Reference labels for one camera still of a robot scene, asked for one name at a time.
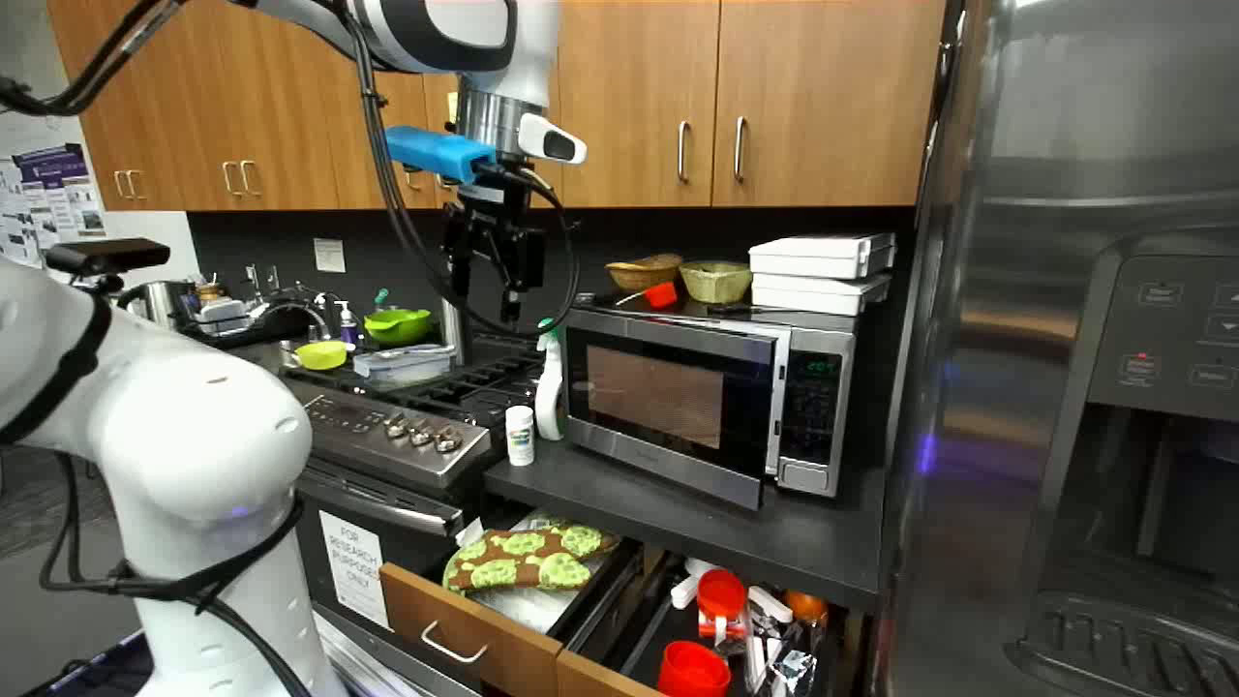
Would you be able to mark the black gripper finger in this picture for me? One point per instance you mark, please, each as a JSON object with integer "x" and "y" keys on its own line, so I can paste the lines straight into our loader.
{"x": 514, "y": 303}
{"x": 455, "y": 296}

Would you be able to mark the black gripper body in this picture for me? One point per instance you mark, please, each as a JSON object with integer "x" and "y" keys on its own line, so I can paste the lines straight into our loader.
{"x": 495, "y": 225}

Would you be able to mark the stainless steel microwave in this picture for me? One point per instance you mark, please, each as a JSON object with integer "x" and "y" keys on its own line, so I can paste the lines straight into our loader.
{"x": 713, "y": 403}

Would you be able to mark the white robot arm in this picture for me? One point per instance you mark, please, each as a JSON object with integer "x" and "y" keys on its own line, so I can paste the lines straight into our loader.
{"x": 200, "y": 446}

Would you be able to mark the white spray bottle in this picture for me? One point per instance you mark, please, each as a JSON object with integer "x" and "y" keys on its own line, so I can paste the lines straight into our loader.
{"x": 549, "y": 386}

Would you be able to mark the green bowl by sink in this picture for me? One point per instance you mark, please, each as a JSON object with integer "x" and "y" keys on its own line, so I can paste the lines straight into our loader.
{"x": 388, "y": 325}

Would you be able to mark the clear plastic container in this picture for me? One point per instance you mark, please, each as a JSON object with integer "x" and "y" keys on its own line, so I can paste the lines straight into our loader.
{"x": 403, "y": 365}

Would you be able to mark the small white bottle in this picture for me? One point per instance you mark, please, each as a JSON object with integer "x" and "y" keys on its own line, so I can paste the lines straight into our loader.
{"x": 521, "y": 436}

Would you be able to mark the wooden bowl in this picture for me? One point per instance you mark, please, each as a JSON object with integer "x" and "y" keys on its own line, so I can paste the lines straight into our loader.
{"x": 646, "y": 272}

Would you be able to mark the kitchen faucet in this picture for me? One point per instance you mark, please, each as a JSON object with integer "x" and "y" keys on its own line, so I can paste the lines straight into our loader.
{"x": 279, "y": 314}

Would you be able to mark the stainless steel stove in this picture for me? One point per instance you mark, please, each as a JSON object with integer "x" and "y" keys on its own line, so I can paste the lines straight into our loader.
{"x": 402, "y": 474}

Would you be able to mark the green glass bowl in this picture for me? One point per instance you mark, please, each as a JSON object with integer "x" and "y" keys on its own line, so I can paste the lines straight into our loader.
{"x": 713, "y": 281}

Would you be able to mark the lower white box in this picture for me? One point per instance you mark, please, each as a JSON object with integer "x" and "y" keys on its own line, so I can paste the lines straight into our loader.
{"x": 817, "y": 296}

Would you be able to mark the white box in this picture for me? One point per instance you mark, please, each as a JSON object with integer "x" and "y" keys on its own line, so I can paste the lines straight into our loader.
{"x": 817, "y": 296}
{"x": 825, "y": 257}

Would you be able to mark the green patterned oven mitt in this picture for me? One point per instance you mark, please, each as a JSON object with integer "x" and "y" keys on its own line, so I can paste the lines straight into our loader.
{"x": 523, "y": 561}

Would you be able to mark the wooden upper cabinets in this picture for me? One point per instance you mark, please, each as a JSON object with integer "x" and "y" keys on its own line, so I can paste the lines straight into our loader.
{"x": 683, "y": 106}

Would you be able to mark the white paper sign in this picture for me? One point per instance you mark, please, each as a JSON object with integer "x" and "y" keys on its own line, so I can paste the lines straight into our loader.
{"x": 354, "y": 568}

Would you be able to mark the upper white box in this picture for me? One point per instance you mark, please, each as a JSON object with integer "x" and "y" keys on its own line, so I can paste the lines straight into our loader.
{"x": 825, "y": 257}

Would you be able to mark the open wooden drawer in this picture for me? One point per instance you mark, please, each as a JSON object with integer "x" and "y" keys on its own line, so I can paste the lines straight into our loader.
{"x": 536, "y": 641}

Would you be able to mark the red lidded jar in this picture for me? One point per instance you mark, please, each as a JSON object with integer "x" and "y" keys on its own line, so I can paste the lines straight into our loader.
{"x": 722, "y": 603}

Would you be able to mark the red cup in drawer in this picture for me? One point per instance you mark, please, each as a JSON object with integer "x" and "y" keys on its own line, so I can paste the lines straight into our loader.
{"x": 692, "y": 670}

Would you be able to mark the stainless steel refrigerator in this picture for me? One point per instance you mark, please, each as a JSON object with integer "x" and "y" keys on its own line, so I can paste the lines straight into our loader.
{"x": 1064, "y": 506}

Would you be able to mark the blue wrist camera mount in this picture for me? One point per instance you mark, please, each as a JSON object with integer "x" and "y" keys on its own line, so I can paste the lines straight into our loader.
{"x": 439, "y": 153}

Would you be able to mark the wall outlet plate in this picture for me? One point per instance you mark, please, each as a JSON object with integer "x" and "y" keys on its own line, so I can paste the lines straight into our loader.
{"x": 331, "y": 257}

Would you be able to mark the wall poster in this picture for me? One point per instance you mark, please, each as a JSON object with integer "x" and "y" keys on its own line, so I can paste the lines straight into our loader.
{"x": 49, "y": 193}

